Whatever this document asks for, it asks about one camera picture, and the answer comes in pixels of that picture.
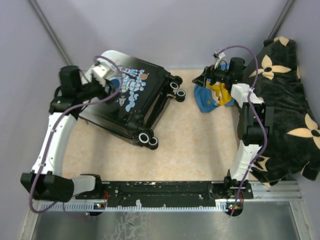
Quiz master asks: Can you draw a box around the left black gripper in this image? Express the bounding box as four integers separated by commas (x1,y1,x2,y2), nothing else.
76,74,122,105

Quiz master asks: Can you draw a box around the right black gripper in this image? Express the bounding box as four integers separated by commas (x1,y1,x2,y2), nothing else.
191,60,230,89

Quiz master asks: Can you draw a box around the light blue Pikachu shirt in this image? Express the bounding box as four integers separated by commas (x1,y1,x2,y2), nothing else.
192,71,236,113

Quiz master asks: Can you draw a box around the black suitcase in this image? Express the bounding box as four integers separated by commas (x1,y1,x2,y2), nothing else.
79,50,186,150

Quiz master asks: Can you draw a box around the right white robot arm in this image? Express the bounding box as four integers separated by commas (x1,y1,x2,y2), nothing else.
192,57,274,199

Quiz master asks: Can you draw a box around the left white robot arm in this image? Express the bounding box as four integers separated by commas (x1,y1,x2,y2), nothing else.
20,63,119,203

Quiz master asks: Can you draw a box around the black flower pattern blanket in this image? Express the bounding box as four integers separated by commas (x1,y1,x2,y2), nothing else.
242,36,320,187

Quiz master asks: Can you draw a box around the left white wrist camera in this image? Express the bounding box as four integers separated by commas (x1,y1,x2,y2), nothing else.
91,63,114,87

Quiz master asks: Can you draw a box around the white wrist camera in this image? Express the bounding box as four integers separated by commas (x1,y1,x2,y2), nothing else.
213,51,226,69
91,63,114,87

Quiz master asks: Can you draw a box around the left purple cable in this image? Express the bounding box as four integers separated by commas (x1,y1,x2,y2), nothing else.
27,55,123,221

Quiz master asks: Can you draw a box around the purple cable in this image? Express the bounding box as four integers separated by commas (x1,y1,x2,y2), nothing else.
27,55,123,221
214,44,269,218

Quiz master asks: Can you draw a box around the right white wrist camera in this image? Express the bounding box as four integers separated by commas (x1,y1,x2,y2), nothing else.
213,51,226,69

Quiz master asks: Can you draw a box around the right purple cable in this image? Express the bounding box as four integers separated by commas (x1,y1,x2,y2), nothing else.
214,44,269,218

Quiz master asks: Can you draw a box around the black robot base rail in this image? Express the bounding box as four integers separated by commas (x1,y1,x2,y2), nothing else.
75,177,253,208

